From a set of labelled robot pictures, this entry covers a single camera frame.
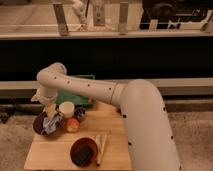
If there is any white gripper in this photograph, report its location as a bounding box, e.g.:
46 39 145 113
31 86 58 106

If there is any silver fork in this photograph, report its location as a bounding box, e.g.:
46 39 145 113
44 104 57 119

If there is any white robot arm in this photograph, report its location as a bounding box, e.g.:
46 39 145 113
35 62 183 171

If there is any purple bowl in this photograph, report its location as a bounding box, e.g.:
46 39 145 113
32 110 65 137

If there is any blue cloth in bowl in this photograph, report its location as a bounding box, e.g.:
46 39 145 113
43 115 62 135

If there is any dark sponge in bowl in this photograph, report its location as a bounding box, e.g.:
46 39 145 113
73 147 93 166

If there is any brown bowl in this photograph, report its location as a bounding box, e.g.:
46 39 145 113
70 137 98 167

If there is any green plastic tray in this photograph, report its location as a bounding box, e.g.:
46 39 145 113
54 74 97 109

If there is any white cup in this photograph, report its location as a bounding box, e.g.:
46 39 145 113
59 101 75 118

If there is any small dark patterned cup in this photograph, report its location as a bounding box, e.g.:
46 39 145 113
74 107 86 122

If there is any orange fruit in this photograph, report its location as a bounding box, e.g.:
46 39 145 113
65 118 80 133

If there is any wooden chopstick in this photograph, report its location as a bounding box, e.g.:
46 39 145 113
96 134 107 166

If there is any clear plastic wrapper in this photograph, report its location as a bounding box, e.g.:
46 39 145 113
95 135 102 151

